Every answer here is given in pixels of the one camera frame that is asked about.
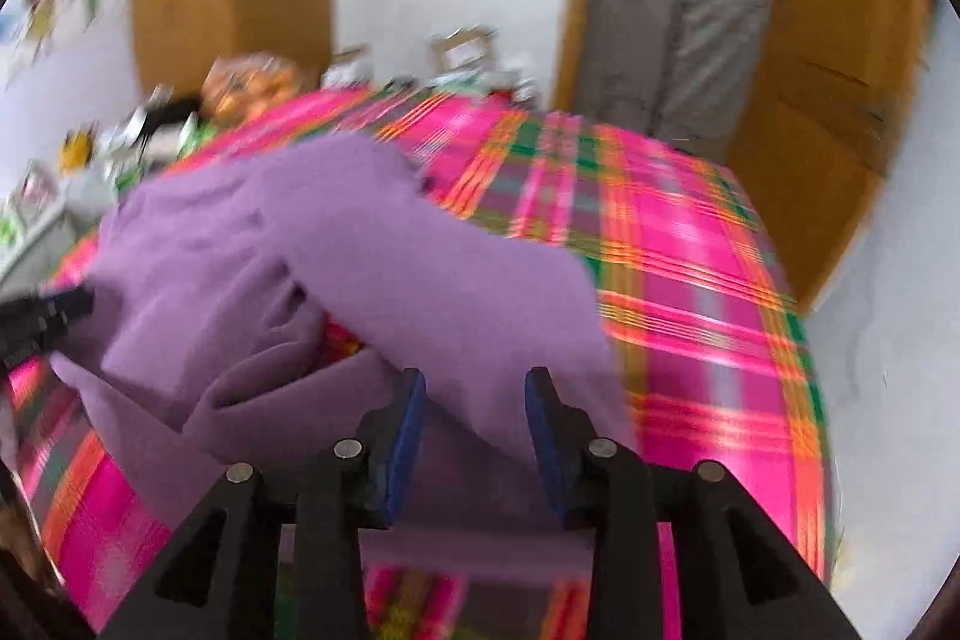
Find purple fleece garment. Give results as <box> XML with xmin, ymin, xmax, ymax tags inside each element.
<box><xmin>50</xmin><ymin>133</ymin><xmax>630</xmax><ymax>583</ymax></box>

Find yellow bag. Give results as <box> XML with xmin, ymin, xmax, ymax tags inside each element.
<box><xmin>57</xmin><ymin>127</ymin><xmax>96</xmax><ymax>175</ymax></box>

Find black cloth on table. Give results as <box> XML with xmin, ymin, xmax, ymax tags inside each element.
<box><xmin>137</xmin><ymin>94</ymin><xmax>202</xmax><ymax>142</ymax></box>

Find bag of oranges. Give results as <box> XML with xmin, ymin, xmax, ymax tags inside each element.
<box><xmin>200</xmin><ymin>52</ymin><xmax>306</xmax><ymax>127</ymax></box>

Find small white box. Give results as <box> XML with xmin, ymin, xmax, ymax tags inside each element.
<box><xmin>320</xmin><ymin>44</ymin><xmax>373</xmax><ymax>89</ymax></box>

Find open cardboard box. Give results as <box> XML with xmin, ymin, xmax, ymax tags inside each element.
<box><xmin>430</xmin><ymin>26</ymin><xmax>496</xmax><ymax>74</ymax></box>

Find wooden door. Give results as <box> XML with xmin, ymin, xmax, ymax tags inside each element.
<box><xmin>727</xmin><ymin>0</ymin><xmax>932</xmax><ymax>310</ymax></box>

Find cartoon wall sticker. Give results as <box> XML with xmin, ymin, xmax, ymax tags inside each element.
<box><xmin>2</xmin><ymin>0</ymin><xmax>103</xmax><ymax>86</ymax></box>

